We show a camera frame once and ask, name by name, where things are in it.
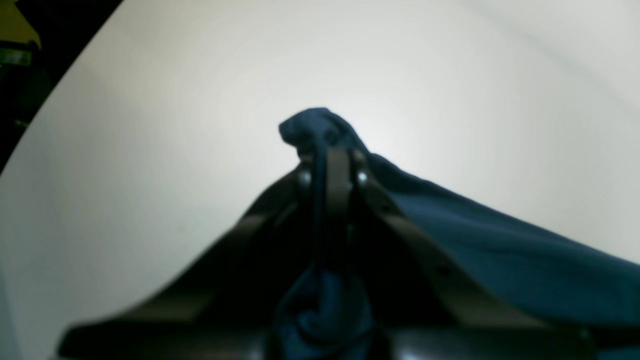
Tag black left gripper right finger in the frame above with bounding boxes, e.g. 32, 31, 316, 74
325, 147, 595, 360

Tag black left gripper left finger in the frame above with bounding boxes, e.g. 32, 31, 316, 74
57, 156, 313, 360

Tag dark blue t-shirt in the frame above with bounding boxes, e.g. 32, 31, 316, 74
276, 108, 639, 360

